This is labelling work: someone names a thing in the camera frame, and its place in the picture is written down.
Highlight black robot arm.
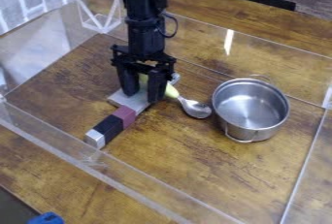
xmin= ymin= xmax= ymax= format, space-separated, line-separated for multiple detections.
xmin=111 ymin=0 xmax=177 ymax=103

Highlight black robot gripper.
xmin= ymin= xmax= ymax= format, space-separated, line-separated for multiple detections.
xmin=111 ymin=18 xmax=177 ymax=103

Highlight yellow handled metal spoon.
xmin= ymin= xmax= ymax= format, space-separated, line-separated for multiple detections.
xmin=139 ymin=73 xmax=213 ymax=119

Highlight blue object at bottom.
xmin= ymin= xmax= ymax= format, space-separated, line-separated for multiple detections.
xmin=25 ymin=212 xmax=64 ymax=224

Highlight clear acrylic enclosure panels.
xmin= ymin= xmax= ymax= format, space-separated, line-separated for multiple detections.
xmin=0 ymin=0 xmax=332 ymax=224

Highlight grey toy cleaver knife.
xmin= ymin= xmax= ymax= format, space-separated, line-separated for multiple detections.
xmin=84 ymin=75 xmax=150 ymax=149

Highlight small steel pot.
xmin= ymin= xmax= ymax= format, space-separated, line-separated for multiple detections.
xmin=211 ymin=78 xmax=290 ymax=144

